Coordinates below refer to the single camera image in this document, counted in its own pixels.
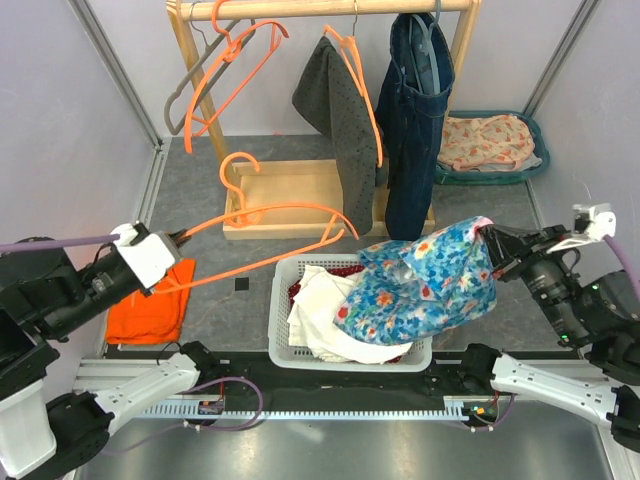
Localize orange cloth on floor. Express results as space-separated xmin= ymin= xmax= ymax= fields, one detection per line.
xmin=105 ymin=288 xmax=191 ymax=345

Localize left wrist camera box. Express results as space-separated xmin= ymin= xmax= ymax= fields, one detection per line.
xmin=110 ymin=222 xmax=182 ymax=295

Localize slotted cable duct rail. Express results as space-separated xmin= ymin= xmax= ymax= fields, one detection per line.
xmin=137 ymin=399 xmax=470 ymax=422

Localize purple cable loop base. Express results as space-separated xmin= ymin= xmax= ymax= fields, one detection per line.
xmin=443 ymin=391 xmax=517 ymax=434
xmin=99 ymin=370 xmax=268 ymax=456

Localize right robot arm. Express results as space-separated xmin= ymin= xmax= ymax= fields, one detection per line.
xmin=457 ymin=223 xmax=639 ymax=451

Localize pink patterned clothes in tub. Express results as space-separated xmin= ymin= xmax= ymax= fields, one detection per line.
xmin=438 ymin=114 xmax=542 ymax=173

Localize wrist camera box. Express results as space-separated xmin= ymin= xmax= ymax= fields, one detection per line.
xmin=546 ymin=203 xmax=617 ymax=254
xmin=110 ymin=222 xmax=182 ymax=295

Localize orange hanger of blouse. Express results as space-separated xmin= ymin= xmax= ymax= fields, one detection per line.
xmin=182 ymin=0 xmax=291 ymax=155

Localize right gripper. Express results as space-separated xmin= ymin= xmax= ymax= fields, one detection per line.
xmin=473 ymin=219 xmax=585 ymax=341

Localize dark denim garment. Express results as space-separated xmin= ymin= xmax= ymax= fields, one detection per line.
xmin=375 ymin=13 xmax=455 ymax=240

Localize orange hanger of floral skirt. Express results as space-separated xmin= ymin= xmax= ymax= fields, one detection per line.
xmin=153 ymin=152 xmax=360 ymax=294

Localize blue floral skirt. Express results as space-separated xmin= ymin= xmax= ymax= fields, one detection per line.
xmin=334 ymin=216 xmax=497 ymax=346

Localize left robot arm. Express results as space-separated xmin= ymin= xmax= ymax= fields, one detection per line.
xmin=1 ymin=222 xmax=220 ymax=479

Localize white blouse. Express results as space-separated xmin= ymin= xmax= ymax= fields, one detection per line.
xmin=287 ymin=264 xmax=414 ymax=365

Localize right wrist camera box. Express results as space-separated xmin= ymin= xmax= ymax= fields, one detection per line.
xmin=546 ymin=203 xmax=617 ymax=254

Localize blue-grey hanger of denim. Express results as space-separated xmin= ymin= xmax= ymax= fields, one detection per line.
xmin=408 ymin=0 xmax=442 ymax=94

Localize red polka dot skirt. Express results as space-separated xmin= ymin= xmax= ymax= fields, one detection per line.
xmin=287 ymin=267 xmax=406 ymax=365

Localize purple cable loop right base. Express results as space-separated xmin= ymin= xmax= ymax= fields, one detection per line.
xmin=443 ymin=391 xmax=517 ymax=434

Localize wooden clothes rack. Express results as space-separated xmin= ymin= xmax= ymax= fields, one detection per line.
xmin=180 ymin=0 xmax=481 ymax=240

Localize orange hanger of grey garment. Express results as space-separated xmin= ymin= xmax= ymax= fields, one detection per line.
xmin=323 ymin=0 xmax=384 ymax=169

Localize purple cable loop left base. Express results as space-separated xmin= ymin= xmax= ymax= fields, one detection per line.
xmin=99 ymin=370 xmax=268 ymax=456

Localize black square floor marker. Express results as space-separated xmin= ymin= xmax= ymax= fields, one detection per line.
xmin=234 ymin=277 xmax=250 ymax=291

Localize grey dotted garment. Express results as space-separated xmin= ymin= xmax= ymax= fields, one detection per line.
xmin=292 ymin=36 xmax=388 ymax=235

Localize white plastic laundry basket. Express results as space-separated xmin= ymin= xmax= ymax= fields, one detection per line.
xmin=268 ymin=254 xmax=432 ymax=373

